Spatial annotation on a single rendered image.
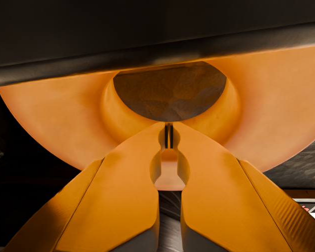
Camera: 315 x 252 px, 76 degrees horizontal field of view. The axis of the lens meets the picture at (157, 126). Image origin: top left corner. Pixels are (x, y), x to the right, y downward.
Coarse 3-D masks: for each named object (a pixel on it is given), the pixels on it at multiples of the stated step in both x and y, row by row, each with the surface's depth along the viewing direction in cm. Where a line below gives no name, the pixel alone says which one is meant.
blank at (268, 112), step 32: (224, 64) 7; (256, 64) 7; (288, 64) 7; (32, 96) 9; (64, 96) 9; (96, 96) 9; (224, 96) 11; (256, 96) 8; (288, 96) 8; (32, 128) 10; (64, 128) 10; (96, 128) 10; (128, 128) 12; (192, 128) 13; (224, 128) 11; (256, 128) 10; (288, 128) 10; (64, 160) 12; (256, 160) 12
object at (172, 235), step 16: (0, 192) 23; (16, 192) 23; (32, 192) 23; (48, 192) 23; (0, 208) 22; (16, 208) 22; (32, 208) 22; (0, 224) 21; (16, 224) 21; (160, 224) 26; (176, 224) 29; (0, 240) 19; (160, 240) 25; (176, 240) 27
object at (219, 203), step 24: (192, 144) 9; (216, 144) 9; (192, 168) 8; (216, 168) 8; (240, 168) 8; (192, 192) 7; (216, 192) 7; (240, 192) 7; (192, 216) 6; (216, 216) 6; (240, 216) 6; (264, 216) 6; (192, 240) 6; (216, 240) 5; (240, 240) 5; (264, 240) 5
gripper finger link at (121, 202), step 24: (120, 144) 10; (144, 144) 9; (120, 168) 8; (144, 168) 8; (96, 192) 7; (120, 192) 7; (144, 192) 7; (72, 216) 6; (96, 216) 6; (120, 216) 6; (144, 216) 6; (72, 240) 6; (96, 240) 6; (120, 240) 6; (144, 240) 6
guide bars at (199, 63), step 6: (156, 66) 14; (162, 66) 14; (168, 66) 14; (174, 66) 14; (180, 66) 14; (186, 66) 14; (192, 66) 14; (120, 72) 14; (126, 72) 14; (132, 72) 14; (138, 72) 14; (144, 72) 15
